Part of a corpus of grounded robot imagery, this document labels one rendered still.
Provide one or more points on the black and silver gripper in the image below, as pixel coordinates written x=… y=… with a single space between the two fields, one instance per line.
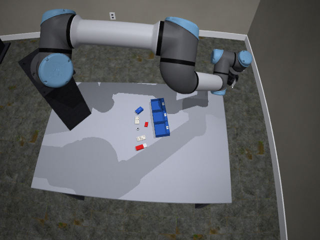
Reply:
x=232 y=79

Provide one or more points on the white domino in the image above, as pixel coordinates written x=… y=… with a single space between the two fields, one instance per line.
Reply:
x=137 y=120
x=140 y=138

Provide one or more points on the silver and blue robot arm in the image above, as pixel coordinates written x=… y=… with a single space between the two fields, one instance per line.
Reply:
x=175 y=40

